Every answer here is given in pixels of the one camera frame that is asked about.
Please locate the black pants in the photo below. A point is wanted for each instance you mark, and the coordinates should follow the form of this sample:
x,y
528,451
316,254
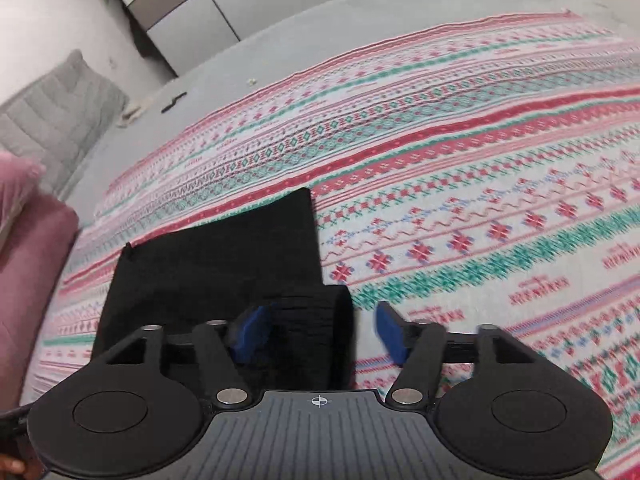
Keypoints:
x,y
266,257

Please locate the left hand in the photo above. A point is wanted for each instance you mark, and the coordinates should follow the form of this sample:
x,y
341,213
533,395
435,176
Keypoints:
x,y
27,467

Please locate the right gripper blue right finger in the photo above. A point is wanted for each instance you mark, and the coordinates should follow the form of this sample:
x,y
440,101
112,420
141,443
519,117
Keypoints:
x,y
397,335

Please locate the small black object on bed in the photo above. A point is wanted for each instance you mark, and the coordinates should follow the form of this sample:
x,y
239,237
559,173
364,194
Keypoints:
x,y
173,102

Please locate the upper pink pillow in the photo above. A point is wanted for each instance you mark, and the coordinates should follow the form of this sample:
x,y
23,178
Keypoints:
x,y
19,179

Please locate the patterned red green blanket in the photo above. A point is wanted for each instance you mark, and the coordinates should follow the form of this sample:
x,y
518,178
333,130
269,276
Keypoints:
x,y
481,177

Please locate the grey padded headboard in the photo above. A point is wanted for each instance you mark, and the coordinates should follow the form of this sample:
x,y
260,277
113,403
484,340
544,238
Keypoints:
x,y
59,118

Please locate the grey bed sheet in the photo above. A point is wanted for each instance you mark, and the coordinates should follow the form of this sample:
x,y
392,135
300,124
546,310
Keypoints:
x,y
288,47

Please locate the pink pillow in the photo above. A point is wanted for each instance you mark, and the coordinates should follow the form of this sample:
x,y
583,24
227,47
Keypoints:
x,y
31,262
19,179

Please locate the beige cloth on bed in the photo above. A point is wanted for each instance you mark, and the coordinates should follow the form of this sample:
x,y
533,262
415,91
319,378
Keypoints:
x,y
131,113

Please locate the lower pink pillow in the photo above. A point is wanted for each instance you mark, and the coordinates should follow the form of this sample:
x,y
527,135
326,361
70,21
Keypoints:
x,y
31,262

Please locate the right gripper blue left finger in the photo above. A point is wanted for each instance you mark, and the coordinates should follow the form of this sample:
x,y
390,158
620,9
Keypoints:
x,y
248,333

